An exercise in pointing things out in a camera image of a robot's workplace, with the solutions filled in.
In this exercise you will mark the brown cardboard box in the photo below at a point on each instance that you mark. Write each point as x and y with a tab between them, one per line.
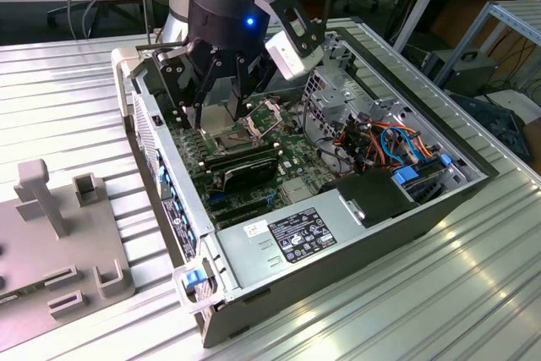
533	141

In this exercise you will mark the silver power supply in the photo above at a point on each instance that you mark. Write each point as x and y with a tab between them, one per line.
253	259

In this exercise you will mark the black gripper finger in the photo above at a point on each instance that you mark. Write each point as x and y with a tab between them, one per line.
171	73
253	78

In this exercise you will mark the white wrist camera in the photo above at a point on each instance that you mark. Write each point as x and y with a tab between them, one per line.
291	58

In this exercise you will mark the silver CPU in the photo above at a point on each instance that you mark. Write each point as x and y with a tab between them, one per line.
217	120

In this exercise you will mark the dark blue bin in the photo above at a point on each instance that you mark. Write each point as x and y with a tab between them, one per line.
498	124

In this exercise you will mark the grey parts rack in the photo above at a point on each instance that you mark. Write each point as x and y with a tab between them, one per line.
63	251

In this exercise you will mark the green RAM stick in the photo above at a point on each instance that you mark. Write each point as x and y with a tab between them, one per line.
243	159
21	294

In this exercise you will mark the metal drive cage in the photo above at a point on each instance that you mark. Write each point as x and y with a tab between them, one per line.
334	96

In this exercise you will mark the black expansion card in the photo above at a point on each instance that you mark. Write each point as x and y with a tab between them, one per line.
249	177

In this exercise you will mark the CPU socket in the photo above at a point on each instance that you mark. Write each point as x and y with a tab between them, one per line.
238	144

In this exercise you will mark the aluminium slat shelf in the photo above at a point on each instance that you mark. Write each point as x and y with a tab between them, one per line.
520	18

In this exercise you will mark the grey PC case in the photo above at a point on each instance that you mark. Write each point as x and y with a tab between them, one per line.
359	268

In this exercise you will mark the blue disk carrier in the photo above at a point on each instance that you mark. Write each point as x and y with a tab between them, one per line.
406	176

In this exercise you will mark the black plastic shroud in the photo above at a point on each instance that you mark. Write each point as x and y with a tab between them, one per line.
372	196

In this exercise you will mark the blue case latch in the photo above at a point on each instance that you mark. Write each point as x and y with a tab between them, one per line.
192	280

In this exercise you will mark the green motherboard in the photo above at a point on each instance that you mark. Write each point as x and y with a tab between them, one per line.
298	147

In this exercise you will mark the silver chipset heatsink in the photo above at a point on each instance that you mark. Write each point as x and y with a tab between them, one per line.
296	189

